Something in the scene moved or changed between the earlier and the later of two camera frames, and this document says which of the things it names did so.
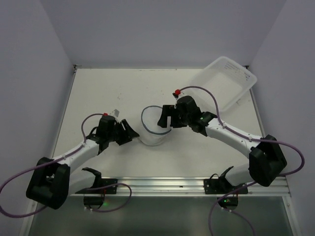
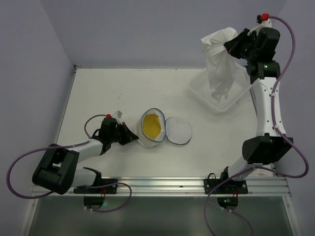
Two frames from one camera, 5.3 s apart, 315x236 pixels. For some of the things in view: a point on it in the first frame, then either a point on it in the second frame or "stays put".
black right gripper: [172, 116] to [239, 45]
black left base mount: [94, 196] stays put
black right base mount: [228, 195] stays put
